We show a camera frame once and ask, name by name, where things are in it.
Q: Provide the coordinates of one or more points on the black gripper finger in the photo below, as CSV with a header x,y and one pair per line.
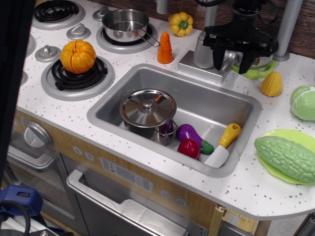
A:
x,y
247,60
221,52

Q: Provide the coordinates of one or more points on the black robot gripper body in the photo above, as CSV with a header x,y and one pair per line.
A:
x,y
240,34

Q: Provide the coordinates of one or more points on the silver faucet lever handle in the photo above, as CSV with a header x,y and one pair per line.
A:
x,y
228,61

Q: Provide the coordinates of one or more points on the steel pan behind faucet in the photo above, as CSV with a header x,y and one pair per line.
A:
x,y
262,61

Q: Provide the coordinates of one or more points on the green toy cutting board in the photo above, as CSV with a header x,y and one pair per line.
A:
x,y
257,73

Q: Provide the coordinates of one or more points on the silver toy faucet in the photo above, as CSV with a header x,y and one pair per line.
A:
x,y
199,63

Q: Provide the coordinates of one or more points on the yellow toy corn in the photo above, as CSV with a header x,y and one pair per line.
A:
x,y
272,85

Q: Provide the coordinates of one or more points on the yellow toy bell pepper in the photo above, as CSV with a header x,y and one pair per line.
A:
x,y
181,23

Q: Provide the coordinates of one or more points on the orange toy carrot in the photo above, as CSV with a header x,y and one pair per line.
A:
x,y
164,52

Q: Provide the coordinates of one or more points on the grey toy sink basin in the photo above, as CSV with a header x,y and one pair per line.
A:
x,y
208,108

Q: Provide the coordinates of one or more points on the grey support pole right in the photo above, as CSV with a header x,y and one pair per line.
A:
x,y
287,25

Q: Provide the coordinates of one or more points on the grey support pole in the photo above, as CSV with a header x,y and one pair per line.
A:
x,y
287,25
162,6

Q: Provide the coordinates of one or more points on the green toy cabbage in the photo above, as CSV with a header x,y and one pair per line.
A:
x,y
302,102

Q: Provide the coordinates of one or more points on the grey support pole rear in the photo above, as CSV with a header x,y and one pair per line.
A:
x,y
162,6

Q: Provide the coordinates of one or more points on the purple toy eggplant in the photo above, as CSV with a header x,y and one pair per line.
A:
x,y
187,131

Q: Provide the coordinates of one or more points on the steel pot with lid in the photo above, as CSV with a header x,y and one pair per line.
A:
x,y
149,113

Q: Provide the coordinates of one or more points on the light green plate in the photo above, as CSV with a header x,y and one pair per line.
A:
x,y
295,136

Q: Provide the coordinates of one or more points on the steel saucepan on stove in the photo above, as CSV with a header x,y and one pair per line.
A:
x,y
128,25

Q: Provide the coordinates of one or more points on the rear right stove burner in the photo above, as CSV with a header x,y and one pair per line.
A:
x,y
137,46

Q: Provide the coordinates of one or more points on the red toy tomato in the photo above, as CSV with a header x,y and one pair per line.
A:
x,y
190,148

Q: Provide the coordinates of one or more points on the green toy bitter gourd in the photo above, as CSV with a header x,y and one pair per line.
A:
x,y
292,159

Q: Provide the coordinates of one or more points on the grey stove knob rear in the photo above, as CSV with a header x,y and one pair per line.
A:
x,y
99,14

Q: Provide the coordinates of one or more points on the grey stove knob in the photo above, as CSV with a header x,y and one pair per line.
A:
x,y
99,14
47,54
78,32

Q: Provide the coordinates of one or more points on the grey stove knob middle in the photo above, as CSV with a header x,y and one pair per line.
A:
x,y
78,32

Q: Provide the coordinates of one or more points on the orange toy pumpkin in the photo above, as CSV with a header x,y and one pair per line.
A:
x,y
78,56

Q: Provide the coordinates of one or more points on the front black stove burner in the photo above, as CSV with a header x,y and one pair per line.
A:
x,y
61,84

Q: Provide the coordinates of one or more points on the grey control panel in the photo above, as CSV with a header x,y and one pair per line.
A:
x,y
126,174

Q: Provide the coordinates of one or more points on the grey stove knob front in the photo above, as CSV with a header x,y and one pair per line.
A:
x,y
47,54

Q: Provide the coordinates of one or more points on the rear left stove burner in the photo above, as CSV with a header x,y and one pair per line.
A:
x,y
57,15

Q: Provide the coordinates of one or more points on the silver dishwasher door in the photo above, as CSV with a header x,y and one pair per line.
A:
x,y
110,209

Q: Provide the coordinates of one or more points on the silver oven dial knob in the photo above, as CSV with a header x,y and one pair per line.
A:
x,y
36,136

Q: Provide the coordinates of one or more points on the black camera frame post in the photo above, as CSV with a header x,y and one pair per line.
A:
x,y
15,25

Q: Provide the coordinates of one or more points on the silver oven door handle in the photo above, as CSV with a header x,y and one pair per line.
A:
x,y
40,160

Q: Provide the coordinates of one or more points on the blue clamp with cable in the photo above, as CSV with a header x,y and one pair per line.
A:
x,y
22,201

